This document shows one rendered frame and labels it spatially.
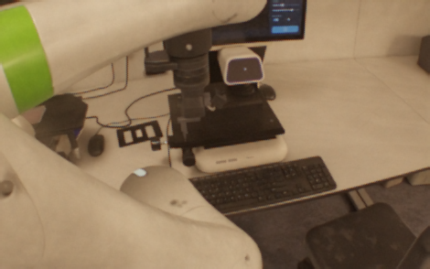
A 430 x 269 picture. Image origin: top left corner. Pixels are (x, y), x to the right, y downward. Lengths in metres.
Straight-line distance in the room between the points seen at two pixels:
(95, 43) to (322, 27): 1.45
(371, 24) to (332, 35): 0.26
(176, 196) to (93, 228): 0.30
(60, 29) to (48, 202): 0.19
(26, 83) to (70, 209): 0.15
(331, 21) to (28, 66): 1.54
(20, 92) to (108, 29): 0.11
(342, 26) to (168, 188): 1.40
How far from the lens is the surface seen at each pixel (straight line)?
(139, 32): 0.38
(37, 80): 0.34
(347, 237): 1.23
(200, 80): 0.66
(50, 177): 0.22
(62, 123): 0.98
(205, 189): 0.93
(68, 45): 0.34
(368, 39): 1.89
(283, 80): 1.51
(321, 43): 1.74
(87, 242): 0.24
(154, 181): 0.56
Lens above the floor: 1.43
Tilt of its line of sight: 36 degrees down
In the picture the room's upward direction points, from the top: 3 degrees counter-clockwise
